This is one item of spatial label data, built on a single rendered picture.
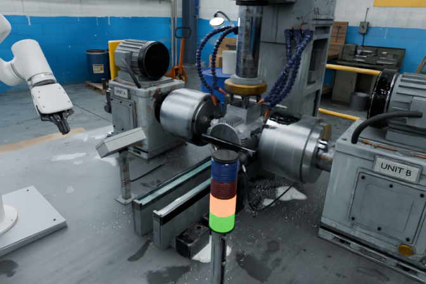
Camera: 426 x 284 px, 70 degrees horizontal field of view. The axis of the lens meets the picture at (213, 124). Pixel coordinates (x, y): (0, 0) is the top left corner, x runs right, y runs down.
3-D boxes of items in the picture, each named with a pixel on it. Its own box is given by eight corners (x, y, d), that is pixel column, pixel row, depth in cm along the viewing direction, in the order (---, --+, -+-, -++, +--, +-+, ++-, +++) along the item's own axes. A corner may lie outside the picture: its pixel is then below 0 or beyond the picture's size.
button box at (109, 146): (137, 144, 121) (132, 132, 121) (147, 137, 116) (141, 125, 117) (100, 158, 108) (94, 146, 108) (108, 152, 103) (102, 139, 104)
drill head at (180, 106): (175, 122, 171) (174, 79, 162) (228, 139, 151) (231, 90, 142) (141, 135, 152) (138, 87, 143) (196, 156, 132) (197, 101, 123)
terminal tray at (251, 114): (239, 114, 139) (241, 99, 137) (260, 119, 133) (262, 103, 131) (225, 120, 130) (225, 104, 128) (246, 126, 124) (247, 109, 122)
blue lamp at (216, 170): (220, 167, 72) (222, 149, 70) (242, 175, 69) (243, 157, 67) (205, 176, 67) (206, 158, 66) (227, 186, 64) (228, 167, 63)
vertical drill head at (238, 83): (237, 106, 143) (244, -6, 126) (271, 114, 133) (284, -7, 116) (214, 115, 129) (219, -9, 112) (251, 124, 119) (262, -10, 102)
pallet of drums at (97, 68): (137, 79, 690) (135, 46, 664) (157, 86, 636) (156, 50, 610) (85, 87, 612) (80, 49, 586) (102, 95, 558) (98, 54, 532)
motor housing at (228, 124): (231, 142, 147) (232, 104, 140) (265, 153, 136) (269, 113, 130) (205, 156, 132) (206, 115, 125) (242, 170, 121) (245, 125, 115)
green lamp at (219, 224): (219, 213, 77) (219, 198, 75) (238, 224, 73) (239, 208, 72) (203, 225, 72) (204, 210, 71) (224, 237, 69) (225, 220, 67)
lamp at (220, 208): (219, 198, 75) (220, 183, 74) (239, 208, 72) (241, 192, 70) (204, 210, 71) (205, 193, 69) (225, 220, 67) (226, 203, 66)
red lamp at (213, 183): (220, 183, 74) (220, 167, 72) (241, 192, 70) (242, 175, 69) (205, 193, 69) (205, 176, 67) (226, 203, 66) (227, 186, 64)
